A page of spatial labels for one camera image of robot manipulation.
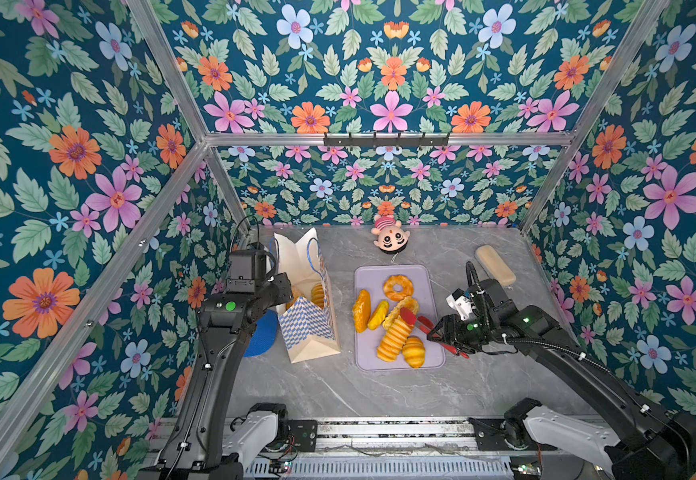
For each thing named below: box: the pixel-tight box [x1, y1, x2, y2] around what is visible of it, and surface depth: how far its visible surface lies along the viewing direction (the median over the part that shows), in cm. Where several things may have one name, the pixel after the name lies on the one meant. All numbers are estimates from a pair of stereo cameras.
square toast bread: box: [383, 296, 419, 327], surface depth 95 cm
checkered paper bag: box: [273, 227, 341, 364], surface depth 82 cm
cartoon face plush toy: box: [371, 215, 411, 253], surface depth 110 cm
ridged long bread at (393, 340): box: [376, 317, 412, 363], surface depth 86 cm
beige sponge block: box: [474, 245, 517, 286], surface depth 107 cm
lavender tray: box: [354, 264, 446, 371], surface depth 91 cm
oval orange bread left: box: [352, 289, 371, 333], surface depth 91 cm
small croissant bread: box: [402, 336, 426, 369], surface depth 86 cm
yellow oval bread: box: [367, 300, 389, 330], surface depth 90 cm
